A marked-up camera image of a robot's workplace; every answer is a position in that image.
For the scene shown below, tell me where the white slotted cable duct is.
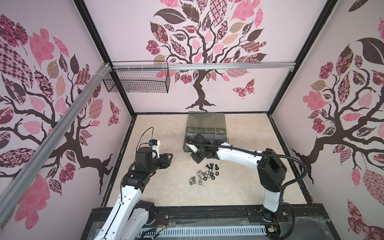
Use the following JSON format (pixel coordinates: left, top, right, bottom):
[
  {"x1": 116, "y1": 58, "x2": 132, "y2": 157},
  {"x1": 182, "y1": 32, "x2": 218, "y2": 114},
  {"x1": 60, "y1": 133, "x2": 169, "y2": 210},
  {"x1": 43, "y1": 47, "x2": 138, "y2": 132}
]
[{"x1": 136, "y1": 226, "x2": 267, "y2": 240}]

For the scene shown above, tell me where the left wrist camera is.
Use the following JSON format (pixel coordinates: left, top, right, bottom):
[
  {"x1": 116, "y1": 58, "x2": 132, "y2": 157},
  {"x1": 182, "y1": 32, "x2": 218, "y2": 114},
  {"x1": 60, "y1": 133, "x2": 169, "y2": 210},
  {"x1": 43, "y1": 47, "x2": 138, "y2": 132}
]
[{"x1": 149, "y1": 139, "x2": 161, "y2": 151}]

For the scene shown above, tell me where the aluminium rail on back wall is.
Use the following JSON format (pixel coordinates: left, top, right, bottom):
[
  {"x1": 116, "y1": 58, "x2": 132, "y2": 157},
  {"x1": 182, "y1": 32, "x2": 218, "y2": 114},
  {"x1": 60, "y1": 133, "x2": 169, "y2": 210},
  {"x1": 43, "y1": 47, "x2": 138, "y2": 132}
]
[{"x1": 113, "y1": 62, "x2": 296, "y2": 71}]

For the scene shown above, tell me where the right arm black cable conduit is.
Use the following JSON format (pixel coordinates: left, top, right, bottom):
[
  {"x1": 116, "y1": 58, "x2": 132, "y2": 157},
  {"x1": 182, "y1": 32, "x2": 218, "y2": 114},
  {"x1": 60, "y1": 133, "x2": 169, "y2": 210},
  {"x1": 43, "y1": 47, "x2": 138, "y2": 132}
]
[{"x1": 185, "y1": 137, "x2": 308, "y2": 238}]

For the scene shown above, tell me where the aluminium rail on wall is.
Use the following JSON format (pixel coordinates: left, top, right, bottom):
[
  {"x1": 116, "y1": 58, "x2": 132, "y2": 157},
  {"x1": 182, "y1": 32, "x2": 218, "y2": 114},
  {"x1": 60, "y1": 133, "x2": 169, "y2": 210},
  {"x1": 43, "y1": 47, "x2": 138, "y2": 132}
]
[
  {"x1": 1, "y1": 63, "x2": 110, "y2": 224},
  {"x1": 113, "y1": 62, "x2": 296, "y2": 71}
]

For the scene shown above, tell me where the black wire mesh basket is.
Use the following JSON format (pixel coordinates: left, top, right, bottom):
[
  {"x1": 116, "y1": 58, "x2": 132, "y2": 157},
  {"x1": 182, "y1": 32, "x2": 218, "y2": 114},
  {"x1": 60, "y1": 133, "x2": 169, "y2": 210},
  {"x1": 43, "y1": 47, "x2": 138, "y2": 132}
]
[{"x1": 103, "y1": 60, "x2": 171, "y2": 94}]

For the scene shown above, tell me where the grey plastic compartment organizer box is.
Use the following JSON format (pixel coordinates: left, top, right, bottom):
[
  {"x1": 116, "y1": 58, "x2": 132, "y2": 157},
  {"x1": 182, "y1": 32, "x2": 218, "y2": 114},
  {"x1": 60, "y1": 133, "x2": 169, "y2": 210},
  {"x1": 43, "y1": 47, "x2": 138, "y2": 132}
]
[{"x1": 185, "y1": 112, "x2": 229, "y2": 142}]

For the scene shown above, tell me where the silver wing nut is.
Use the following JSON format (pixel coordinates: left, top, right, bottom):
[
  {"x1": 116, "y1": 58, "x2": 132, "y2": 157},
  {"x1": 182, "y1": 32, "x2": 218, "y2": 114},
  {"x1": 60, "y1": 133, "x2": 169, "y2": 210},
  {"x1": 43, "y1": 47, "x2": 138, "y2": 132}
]
[
  {"x1": 189, "y1": 177, "x2": 196, "y2": 186},
  {"x1": 199, "y1": 179, "x2": 206, "y2": 189}
]

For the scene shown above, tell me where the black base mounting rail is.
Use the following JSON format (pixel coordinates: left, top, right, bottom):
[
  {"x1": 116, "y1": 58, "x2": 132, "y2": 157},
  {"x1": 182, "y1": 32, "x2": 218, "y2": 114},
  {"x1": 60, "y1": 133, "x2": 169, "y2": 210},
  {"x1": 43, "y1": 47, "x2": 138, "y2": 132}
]
[{"x1": 86, "y1": 204, "x2": 301, "y2": 226}]

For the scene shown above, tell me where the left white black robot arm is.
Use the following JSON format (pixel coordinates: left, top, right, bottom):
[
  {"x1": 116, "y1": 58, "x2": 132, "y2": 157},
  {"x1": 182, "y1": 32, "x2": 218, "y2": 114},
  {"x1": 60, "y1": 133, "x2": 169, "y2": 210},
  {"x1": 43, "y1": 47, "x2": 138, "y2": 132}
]
[{"x1": 95, "y1": 146, "x2": 173, "y2": 240}]

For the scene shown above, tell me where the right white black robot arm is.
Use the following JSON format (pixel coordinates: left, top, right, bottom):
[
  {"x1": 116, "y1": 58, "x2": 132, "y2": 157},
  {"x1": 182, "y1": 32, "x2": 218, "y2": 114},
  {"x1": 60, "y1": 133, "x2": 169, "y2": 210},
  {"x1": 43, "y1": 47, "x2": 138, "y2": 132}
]
[{"x1": 185, "y1": 134, "x2": 287, "y2": 222}]

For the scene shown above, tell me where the aluminium rail on left wall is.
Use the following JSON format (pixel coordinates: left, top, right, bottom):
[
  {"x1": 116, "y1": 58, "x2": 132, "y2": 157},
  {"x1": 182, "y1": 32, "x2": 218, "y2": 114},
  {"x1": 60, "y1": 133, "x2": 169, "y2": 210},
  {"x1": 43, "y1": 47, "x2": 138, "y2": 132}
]
[{"x1": 1, "y1": 63, "x2": 110, "y2": 224}]

